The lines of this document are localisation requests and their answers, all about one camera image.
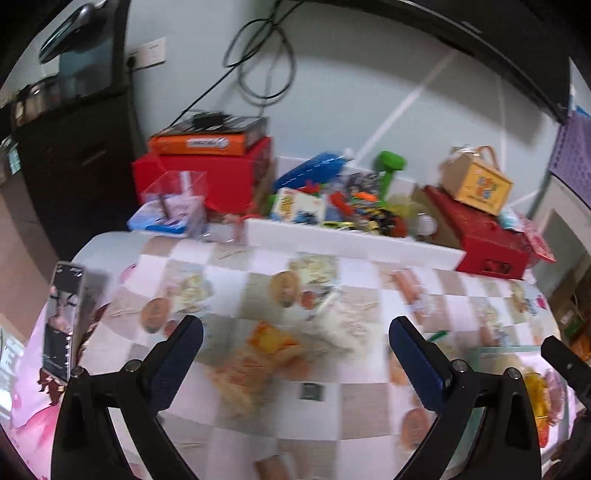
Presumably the black cable coil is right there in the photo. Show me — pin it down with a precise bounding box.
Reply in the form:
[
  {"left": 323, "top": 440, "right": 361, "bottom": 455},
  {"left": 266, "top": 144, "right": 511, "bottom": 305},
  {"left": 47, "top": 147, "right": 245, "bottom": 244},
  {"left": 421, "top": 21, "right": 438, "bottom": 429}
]
[{"left": 175, "top": 0, "right": 298, "bottom": 134}]

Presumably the smartphone on stand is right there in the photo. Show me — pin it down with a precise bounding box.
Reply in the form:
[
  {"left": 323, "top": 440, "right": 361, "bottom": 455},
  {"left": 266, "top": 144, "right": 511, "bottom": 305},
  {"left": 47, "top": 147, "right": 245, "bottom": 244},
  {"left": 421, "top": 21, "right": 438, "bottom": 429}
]
[{"left": 41, "top": 261, "right": 88, "bottom": 384}]

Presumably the white yellow toy box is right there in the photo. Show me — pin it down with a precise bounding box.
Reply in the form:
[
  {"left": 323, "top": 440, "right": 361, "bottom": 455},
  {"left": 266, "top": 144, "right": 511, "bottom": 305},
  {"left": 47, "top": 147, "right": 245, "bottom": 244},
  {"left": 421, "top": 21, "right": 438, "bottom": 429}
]
[{"left": 270, "top": 187, "right": 326, "bottom": 224}]

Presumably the black television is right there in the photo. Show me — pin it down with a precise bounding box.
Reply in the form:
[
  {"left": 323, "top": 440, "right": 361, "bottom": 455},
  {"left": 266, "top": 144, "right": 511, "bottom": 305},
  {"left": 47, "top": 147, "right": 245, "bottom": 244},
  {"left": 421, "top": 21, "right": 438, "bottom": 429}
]
[{"left": 388, "top": 0, "right": 573, "bottom": 123}]

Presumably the white tray with teal rim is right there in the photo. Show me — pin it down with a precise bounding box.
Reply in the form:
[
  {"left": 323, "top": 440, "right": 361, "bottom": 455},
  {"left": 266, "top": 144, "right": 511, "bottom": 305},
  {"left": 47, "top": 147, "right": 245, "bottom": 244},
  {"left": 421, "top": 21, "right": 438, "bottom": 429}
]
[{"left": 462, "top": 344, "right": 583, "bottom": 462}]

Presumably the dark flat box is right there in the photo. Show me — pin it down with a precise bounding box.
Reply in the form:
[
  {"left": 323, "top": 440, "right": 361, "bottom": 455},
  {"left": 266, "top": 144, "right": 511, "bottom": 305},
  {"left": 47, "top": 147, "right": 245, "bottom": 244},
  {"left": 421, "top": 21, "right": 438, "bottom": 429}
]
[{"left": 154, "top": 111, "right": 269, "bottom": 139}]

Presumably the yellow gift box with handle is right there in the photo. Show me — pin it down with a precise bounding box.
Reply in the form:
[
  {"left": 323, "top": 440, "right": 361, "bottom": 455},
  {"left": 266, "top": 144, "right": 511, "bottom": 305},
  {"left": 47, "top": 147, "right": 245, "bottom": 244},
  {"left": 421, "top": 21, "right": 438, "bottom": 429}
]
[{"left": 436, "top": 145, "right": 514, "bottom": 217}]

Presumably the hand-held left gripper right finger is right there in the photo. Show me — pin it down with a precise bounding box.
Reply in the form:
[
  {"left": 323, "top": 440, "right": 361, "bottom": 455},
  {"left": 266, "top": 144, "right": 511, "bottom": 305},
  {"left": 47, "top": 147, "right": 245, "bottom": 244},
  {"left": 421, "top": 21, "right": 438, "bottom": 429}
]
[{"left": 389, "top": 315, "right": 543, "bottom": 480}]

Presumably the red patterned paper packet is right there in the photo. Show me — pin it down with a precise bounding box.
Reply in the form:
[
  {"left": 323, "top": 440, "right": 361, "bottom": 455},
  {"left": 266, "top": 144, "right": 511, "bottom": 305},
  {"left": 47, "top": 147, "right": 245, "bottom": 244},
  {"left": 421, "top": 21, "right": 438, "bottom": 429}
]
[{"left": 519, "top": 217, "right": 557, "bottom": 264}]

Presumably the black appliance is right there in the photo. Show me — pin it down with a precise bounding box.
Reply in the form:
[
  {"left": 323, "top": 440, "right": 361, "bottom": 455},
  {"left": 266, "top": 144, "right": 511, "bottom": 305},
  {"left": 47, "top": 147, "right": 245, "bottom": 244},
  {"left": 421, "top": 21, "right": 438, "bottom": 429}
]
[{"left": 11, "top": 0, "right": 132, "bottom": 125}]

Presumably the clear plastic box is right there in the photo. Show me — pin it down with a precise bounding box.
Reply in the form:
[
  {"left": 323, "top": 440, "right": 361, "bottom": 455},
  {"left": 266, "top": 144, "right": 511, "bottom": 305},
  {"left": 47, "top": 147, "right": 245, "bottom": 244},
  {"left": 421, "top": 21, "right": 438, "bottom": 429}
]
[{"left": 139, "top": 170, "right": 208, "bottom": 238}]

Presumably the black cabinet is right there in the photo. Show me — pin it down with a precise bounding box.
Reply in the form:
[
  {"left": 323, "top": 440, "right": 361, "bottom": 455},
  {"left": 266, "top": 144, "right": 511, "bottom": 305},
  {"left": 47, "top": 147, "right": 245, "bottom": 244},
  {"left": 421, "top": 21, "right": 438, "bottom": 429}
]
[{"left": 0, "top": 78, "right": 144, "bottom": 241}]

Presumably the purple lattice panel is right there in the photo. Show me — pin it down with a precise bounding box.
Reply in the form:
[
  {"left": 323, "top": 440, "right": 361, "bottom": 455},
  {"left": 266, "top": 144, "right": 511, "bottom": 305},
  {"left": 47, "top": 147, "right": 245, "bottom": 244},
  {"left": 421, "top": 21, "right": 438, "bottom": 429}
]
[{"left": 549, "top": 106, "right": 591, "bottom": 208}]

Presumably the orange yellow snack packet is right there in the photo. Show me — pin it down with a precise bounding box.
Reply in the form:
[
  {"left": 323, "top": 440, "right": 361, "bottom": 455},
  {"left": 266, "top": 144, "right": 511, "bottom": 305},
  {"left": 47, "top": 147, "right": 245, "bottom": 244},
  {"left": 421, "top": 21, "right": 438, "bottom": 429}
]
[{"left": 208, "top": 320, "right": 308, "bottom": 409}]

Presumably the white foam box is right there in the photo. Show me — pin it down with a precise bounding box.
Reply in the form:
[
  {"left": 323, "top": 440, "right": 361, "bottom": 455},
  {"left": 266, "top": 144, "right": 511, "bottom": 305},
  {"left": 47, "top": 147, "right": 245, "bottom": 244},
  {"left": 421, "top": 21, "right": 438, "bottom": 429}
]
[{"left": 242, "top": 157, "right": 467, "bottom": 273}]

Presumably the white wall socket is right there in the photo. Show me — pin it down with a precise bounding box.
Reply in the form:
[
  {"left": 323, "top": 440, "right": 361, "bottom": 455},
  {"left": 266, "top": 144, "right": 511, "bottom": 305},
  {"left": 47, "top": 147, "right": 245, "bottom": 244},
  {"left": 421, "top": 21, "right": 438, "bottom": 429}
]
[{"left": 126, "top": 39, "right": 167, "bottom": 70}]

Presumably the green dumbbell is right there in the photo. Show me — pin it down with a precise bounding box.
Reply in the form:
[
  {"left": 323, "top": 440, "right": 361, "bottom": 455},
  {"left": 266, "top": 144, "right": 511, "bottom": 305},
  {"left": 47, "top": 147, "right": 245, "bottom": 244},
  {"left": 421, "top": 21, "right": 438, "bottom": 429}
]
[{"left": 374, "top": 151, "right": 409, "bottom": 204}]

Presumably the blue plastic bag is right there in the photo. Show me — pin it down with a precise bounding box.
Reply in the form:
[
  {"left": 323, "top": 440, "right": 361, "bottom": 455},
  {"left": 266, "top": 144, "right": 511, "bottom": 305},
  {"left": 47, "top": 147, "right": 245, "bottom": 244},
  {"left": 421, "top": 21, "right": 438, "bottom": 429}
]
[{"left": 272, "top": 150, "right": 354, "bottom": 192}]

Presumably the blue white box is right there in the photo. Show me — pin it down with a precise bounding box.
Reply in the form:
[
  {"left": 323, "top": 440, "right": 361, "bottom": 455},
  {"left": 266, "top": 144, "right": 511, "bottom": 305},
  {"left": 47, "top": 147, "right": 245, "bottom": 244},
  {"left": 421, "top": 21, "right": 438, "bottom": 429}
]
[{"left": 127, "top": 203, "right": 195, "bottom": 234}]

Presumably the pile of colourful toys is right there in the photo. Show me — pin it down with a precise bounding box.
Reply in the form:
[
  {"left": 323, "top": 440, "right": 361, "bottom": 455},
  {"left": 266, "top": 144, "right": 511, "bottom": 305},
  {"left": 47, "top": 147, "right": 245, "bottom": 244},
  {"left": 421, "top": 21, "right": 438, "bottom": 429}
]
[{"left": 323, "top": 171, "right": 411, "bottom": 238}]

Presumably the orange flat box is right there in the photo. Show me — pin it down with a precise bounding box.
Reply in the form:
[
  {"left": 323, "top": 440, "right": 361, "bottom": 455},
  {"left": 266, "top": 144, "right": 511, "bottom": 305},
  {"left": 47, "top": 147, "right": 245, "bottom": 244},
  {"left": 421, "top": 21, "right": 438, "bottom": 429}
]
[{"left": 148, "top": 131, "right": 250, "bottom": 155}]

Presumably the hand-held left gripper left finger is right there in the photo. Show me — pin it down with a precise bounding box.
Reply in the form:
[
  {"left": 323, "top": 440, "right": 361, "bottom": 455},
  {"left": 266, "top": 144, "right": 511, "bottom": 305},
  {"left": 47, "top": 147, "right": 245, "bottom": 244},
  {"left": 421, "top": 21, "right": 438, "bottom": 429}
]
[{"left": 51, "top": 315, "right": 205, "bottom": 480}]

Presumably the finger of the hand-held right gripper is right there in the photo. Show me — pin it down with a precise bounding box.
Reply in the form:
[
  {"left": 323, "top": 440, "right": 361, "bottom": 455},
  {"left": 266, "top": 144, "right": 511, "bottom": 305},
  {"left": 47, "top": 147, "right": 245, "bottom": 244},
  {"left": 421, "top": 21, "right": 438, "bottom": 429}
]
[{"left": 541, "top": 336, "right": 591, "bottom": 411}]

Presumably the red cardboard box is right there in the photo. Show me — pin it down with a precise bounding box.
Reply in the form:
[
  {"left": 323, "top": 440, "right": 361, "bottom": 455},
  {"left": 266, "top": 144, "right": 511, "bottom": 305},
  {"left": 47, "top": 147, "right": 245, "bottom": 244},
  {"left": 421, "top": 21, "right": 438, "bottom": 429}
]
[{"left": 131, "top": 136, "right": 275, "bottom": 215}]

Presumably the large red gift box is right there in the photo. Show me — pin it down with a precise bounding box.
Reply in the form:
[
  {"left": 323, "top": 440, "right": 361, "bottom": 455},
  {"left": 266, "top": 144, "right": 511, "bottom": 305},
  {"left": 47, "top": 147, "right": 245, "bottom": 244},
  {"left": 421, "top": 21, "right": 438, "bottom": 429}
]
[{"left": 411, "top": 185, "right": 536, "bottom": 281}]

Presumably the checkered printed tablecloth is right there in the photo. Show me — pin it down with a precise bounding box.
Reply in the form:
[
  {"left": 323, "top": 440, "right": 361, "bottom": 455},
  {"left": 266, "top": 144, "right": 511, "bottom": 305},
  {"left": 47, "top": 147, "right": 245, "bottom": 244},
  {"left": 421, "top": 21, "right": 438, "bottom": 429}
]
[{"left": 9, "top": 228, "right": 583, "bottom": 480}]

